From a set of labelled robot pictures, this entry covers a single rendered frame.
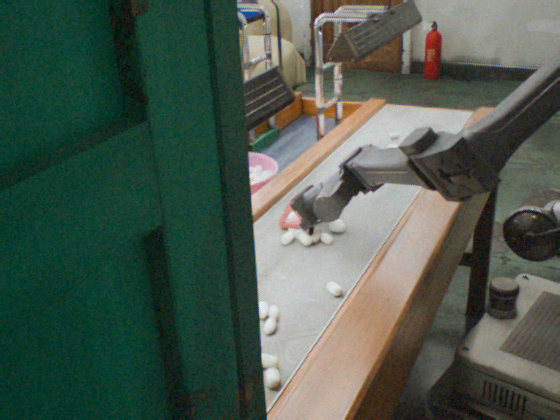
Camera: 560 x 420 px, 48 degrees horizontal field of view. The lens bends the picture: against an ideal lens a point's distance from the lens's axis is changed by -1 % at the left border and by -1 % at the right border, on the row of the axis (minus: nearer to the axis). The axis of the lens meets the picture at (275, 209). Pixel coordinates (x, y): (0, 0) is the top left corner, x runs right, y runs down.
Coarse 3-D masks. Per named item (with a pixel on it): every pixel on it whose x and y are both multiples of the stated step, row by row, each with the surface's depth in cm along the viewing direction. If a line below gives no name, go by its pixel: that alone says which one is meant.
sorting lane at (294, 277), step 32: (384, 128) 202; (416, 128) 201; (448, 128) 199; (384, 192) 157; (416, 192) 156; (256, 224) 144; (320, 224) 143; (352, 224) 142; (384, 224) 141; (256, 256) 131; (288, 256) 130; (320, 256) 130; (352, 256) 129; (288, 288) 119; (320, 288) 119; (352, 288) 118; (288, 320) 110; (320, 320) 109; (288, 352) 102
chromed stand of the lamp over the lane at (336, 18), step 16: (320, 16) 176; (336, 16) 174; (352, 16) 172; (368, 16) 170; (320, 32) 178; (336, 32) 191; (320, 48) 180; (320, 64) 182; (336, 64) 195; (320, 80) 184; (336, 80) 197; (320, 96) 186; (336, 96) 198; (320, 112) 188; (336, 112) 202; (320, 128) 190
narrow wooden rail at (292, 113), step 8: (296, 96) 234; (296, 104) 235; (280, 112) 224; (288, 112) 229; (296, 112) 236; (280, 120) 224; (288, 120) 231; (256, 128) 209; (264, 128) 214; (280, 128) 225
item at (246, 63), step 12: (264, 12) 199; (240, 24) 187; (264, 24) 200; (264, 36) 202; (264, 48) 204; (252, 60) 197; (252, 132) 201; (264, 132) 212; (276, 132) 217; (252, 144) 202; (264, 144) 210
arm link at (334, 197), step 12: (348, 156) 125; (348, 168) 126; (348, 180) 124; (324, 192) 122; (336, 192) 120; (348, 192) 122; (324, 204) 121; (336, 204) 120; (324, 216) 123; (336, 216) 122
